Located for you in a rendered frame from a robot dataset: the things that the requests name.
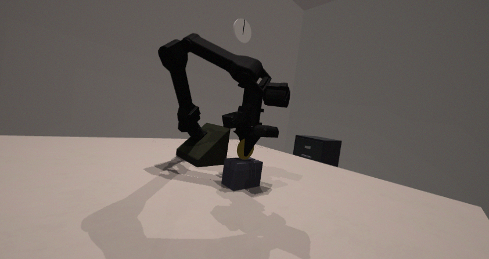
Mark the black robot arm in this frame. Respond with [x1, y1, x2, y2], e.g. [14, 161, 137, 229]
[158, 33, 290, 142]

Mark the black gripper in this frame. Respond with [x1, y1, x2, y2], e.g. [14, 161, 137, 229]
[234, 103, 279, 157]

